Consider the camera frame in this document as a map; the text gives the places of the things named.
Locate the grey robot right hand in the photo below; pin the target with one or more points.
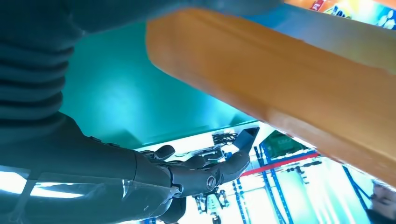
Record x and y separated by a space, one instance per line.
92 160

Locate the blue metal rack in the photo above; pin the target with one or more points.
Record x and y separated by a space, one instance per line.
278 191

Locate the person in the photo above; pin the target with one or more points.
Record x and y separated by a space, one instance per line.
383 204

